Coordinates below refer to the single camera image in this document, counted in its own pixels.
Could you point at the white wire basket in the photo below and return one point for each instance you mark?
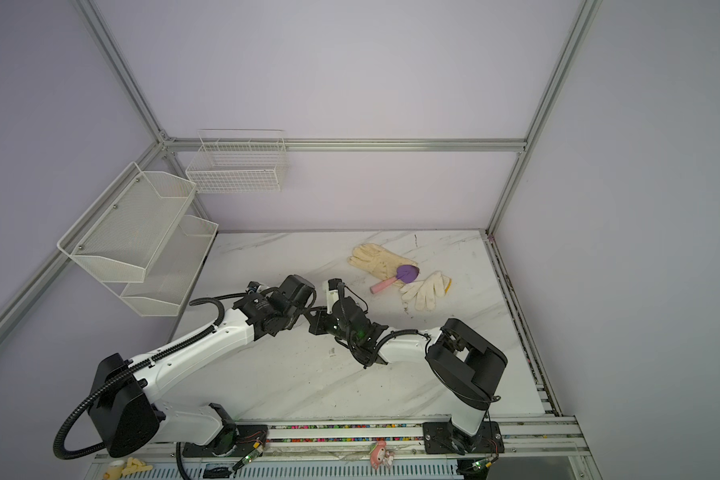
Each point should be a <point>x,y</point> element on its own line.
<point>239,161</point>

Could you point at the cream leather glove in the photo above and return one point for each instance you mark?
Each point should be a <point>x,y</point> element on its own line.
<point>377,260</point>

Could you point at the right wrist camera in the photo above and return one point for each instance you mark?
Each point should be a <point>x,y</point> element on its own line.
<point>333,292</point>

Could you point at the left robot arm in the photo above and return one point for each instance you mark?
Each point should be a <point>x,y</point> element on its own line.
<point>133,409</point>

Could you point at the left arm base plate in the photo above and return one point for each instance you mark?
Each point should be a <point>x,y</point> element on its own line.
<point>230,443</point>

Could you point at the white mesh two-tier shelf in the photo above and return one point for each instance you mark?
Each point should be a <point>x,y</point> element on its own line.
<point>140,241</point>

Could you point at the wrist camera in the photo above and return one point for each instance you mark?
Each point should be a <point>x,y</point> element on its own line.
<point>254,287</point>
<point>333,292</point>

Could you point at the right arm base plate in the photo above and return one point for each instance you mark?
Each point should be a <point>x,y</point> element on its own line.
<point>444,438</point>

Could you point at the yellow toy figure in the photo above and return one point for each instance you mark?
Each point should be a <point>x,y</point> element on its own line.
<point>120,468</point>

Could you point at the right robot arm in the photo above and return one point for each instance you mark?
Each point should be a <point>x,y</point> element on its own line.
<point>462,360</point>

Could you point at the aluminium front rail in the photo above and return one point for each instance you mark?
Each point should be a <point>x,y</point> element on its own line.
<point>546,447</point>

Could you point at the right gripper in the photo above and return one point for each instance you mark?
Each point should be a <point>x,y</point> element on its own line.
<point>317,323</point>

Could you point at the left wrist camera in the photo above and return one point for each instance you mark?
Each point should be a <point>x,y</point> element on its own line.
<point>254,287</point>

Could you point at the pink toy figure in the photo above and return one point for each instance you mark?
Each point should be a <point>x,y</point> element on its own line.
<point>381,456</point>

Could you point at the white knit glove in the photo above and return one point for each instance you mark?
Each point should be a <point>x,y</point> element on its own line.
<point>422,295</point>

